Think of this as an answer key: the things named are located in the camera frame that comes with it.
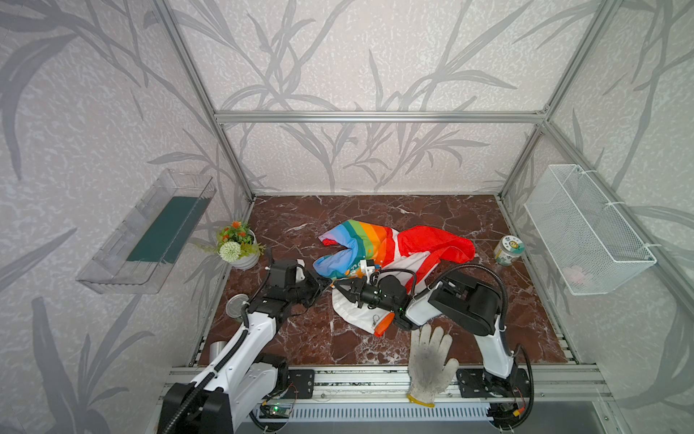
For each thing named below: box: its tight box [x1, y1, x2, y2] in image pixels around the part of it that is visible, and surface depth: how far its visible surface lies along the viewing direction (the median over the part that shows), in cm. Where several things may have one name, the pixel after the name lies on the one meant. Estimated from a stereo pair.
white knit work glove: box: [406, 323, 460, 408], surface depth 79 cm
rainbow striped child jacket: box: [313, 220, 475, 337], surface depth 98 cm
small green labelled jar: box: [493, 235, 526, 266], surface depth 96 cm
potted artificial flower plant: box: [206, 220, 266, 270], surface depth 88 cm
